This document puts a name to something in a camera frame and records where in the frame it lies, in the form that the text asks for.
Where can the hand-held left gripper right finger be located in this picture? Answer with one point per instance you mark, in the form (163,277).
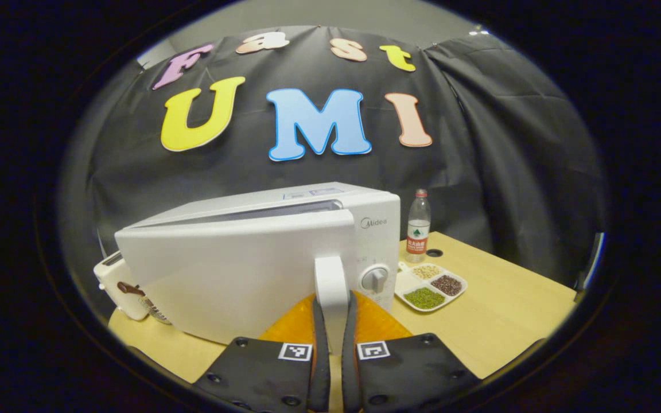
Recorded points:
(349,355)

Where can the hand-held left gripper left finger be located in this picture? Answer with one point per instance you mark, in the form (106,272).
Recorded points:
(320,355)

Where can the white divided plate of beans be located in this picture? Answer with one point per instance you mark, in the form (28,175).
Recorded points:
(422,298)

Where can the white microwave oven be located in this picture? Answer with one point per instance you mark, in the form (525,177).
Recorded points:
(221,269)

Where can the clear water bottle red label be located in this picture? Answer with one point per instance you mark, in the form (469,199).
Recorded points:
(418,229)

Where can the white toaster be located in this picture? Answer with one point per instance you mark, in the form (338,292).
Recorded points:
(112,275)

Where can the black backdrop cloth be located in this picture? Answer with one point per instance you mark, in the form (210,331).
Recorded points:
(508,172)

